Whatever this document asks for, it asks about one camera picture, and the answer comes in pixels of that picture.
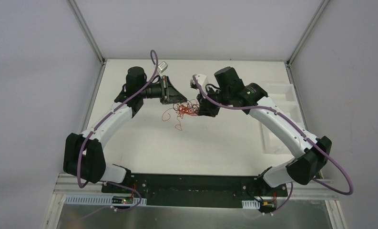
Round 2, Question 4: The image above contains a left white slotted cable duct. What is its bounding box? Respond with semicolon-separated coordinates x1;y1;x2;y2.
64;195;147;207

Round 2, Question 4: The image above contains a white slotted cable duct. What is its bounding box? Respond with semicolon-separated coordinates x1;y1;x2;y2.
242;200;260;209
64;195;147;207

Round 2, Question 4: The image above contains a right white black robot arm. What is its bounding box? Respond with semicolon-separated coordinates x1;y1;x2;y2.
190;67;332;196

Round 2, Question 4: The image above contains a left aluminium corner post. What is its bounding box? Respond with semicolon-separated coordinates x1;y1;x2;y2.
67;0;105;65

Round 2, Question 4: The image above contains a red thin wire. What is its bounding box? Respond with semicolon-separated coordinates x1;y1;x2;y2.
162;99;201;132

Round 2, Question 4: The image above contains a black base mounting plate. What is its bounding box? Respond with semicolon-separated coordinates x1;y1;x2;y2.
101;173;288;209

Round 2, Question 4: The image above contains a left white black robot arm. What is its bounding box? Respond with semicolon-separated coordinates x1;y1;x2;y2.
63;62;187;193

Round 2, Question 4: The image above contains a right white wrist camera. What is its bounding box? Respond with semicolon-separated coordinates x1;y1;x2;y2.
190;74;209;91

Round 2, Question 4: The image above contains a white foam compartment tray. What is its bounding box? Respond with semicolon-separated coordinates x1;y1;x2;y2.
250;83;306;158

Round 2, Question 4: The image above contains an aluminium front frame rail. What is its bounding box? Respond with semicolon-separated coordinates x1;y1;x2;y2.
53;173;340;200

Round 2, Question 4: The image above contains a right white slotted cable duct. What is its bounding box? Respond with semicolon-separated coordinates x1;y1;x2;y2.
242;200;260;209

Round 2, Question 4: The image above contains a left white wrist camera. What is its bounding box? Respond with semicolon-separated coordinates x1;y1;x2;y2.
156;61;168;76

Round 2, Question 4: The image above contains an aluminium corner post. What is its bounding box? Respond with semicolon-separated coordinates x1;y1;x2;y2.
286;0;331;67
67;0;105;65

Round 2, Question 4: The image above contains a left green controller board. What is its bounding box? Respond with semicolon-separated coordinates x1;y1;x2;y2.
112;197;133;205

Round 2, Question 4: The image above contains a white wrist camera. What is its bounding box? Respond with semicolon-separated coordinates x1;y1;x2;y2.
156;61;168;76
190;74;209;91

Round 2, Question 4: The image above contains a right aluminium corner post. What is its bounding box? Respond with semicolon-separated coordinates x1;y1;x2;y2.
286;0;331;67

